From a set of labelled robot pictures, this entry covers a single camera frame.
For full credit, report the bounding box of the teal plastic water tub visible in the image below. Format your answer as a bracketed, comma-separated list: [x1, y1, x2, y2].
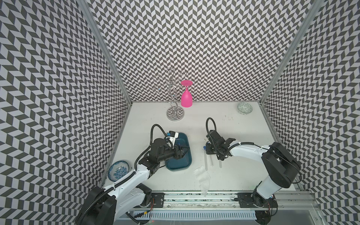
[165, 133, 192, 172]

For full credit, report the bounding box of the chrome glass rack stand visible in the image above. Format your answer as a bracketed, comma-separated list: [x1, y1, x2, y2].
[155, 67, 185, 122]

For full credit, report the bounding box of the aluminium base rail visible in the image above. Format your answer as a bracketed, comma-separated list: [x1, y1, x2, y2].
[154, 191, 320, 211]

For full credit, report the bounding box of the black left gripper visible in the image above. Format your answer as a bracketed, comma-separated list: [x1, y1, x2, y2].
[157, 143, 190, 162]

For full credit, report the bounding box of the pink plastic wine glass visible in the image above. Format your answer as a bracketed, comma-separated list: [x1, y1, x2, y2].
[181, 80, 193, 108]

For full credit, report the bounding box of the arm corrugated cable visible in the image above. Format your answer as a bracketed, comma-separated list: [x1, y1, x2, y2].
[205, 117, 217, 141]
[149, 123, 169, 147]

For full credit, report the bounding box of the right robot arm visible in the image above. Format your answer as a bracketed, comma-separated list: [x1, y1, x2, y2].
[206, 130, 301, 206]

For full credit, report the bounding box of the patterned ceramic bowl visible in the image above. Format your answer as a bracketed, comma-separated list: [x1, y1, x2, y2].
[237, 102, 253, 115]

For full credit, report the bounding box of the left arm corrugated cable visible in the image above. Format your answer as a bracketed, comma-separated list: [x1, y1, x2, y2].
[149, 123, 169, 147]

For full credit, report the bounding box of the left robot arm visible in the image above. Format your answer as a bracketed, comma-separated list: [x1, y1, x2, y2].
[75, 138, 190, 225]

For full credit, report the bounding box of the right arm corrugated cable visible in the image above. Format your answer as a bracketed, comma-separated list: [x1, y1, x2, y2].
[205, 117, 217, 141]

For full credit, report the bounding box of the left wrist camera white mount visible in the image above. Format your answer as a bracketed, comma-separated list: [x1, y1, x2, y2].
[166, 131, 179, 146]

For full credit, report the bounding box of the blue patterned plate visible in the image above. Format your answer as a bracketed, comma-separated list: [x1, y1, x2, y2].
[107, 160, 129, 182]

